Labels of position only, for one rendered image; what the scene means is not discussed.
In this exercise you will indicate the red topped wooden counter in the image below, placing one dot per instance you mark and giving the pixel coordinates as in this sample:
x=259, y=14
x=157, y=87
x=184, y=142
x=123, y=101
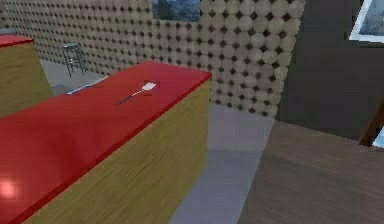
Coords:
x=110, y=156

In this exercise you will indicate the grey metal stool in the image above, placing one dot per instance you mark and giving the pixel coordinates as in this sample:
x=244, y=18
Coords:
x=74, y=56

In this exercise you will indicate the red topped wooden cabinet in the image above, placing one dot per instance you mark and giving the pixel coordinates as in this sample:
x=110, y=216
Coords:
x=16, y=73

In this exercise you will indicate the brown wooden door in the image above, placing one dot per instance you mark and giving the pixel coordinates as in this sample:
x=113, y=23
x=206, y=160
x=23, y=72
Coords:
x=374, y=126

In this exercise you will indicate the white framed window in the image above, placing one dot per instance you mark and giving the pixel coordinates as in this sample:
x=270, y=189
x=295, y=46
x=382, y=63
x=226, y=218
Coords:
x=370, y=20

